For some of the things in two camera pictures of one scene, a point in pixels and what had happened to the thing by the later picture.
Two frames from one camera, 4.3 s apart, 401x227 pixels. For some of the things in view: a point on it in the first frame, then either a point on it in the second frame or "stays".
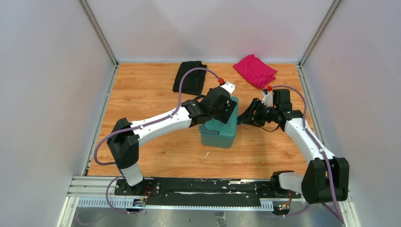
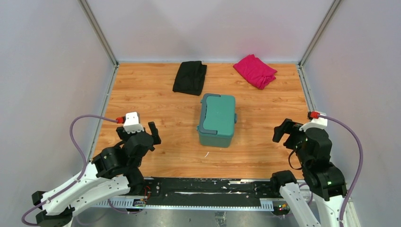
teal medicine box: (215, 133) stays
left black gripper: (228, 112) to (155, 132)
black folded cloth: (192, 82) stays
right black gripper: (248, 117) to (288, 126)
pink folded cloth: (256, 71) stays
